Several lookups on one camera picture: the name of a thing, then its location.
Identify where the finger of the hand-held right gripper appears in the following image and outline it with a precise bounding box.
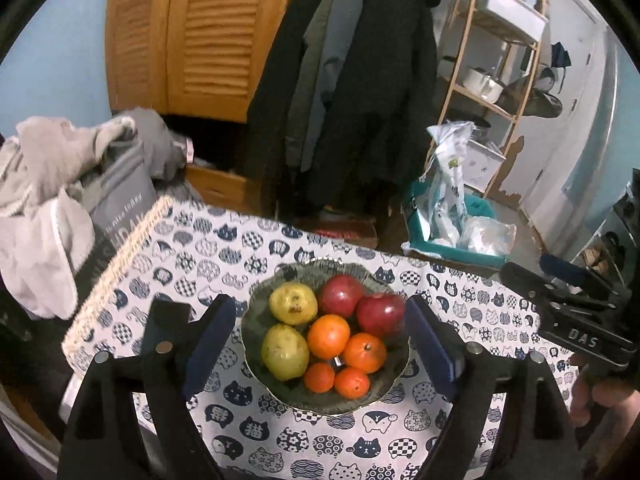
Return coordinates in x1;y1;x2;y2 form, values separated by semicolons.
539;254;626;306
500;261;556;318

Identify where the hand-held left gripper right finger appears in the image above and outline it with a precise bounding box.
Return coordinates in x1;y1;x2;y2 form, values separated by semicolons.
404;296;583;480

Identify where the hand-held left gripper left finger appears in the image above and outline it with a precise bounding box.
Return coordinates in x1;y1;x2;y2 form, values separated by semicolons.
57;294;237;480

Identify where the orange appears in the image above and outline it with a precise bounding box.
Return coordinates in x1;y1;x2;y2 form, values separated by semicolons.
342;332;388;375
306;314;351;360

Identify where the yellow pear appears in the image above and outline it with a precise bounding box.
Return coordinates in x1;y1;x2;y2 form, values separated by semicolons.
261;324;311;381
269;282;319;325

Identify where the small tangerine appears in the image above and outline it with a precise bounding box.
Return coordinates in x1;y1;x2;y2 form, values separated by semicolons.
303;362;336;393
334;366;371;399

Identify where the dark red apple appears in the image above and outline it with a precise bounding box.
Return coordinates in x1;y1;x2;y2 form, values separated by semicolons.
317;275;366;318

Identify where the person's right hand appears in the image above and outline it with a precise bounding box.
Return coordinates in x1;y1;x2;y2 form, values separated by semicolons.
570;360;640;453

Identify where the white shoe rack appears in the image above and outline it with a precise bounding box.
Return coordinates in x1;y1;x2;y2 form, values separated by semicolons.
570;180;640;286

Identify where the clear plastic bag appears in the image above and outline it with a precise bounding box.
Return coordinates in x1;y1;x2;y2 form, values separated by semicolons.
460;216;517;256

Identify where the cat print tablecloth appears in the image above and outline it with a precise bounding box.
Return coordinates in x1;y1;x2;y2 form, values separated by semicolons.
62;197;581;480

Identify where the teal box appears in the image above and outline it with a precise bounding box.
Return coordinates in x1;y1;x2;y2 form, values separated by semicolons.
402;180;508;267

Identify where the white patterned crate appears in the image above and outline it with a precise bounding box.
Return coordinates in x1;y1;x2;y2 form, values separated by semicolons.
462;137;506;191

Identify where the pale blue door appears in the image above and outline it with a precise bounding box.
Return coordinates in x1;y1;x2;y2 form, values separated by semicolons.
520;0;613;241

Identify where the wooden drawer box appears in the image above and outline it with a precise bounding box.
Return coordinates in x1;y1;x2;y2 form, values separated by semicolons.
185;165;251;211

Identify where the hanging olive hat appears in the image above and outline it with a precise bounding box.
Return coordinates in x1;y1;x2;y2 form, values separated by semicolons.
520;67;563;118

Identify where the dark grey garment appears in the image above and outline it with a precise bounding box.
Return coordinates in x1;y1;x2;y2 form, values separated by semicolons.
127;107;193;181

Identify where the wooden shelf rack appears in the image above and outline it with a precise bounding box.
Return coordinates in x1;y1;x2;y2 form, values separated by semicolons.
424;0;548;196

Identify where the light grey clothing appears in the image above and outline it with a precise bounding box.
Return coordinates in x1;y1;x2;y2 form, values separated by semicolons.
0;116;138;321

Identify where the black coat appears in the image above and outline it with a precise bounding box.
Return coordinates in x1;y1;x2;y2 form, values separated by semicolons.
245;0;441;211

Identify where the white storage bin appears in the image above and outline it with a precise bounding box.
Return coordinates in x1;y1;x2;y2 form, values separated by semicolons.
475;0;548;43

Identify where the grey jacket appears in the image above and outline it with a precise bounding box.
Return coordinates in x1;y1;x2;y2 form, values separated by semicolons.
285;0;351;171

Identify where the wooden louvered wardrobe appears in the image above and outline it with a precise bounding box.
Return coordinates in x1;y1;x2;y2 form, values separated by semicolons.
105;0;311;123

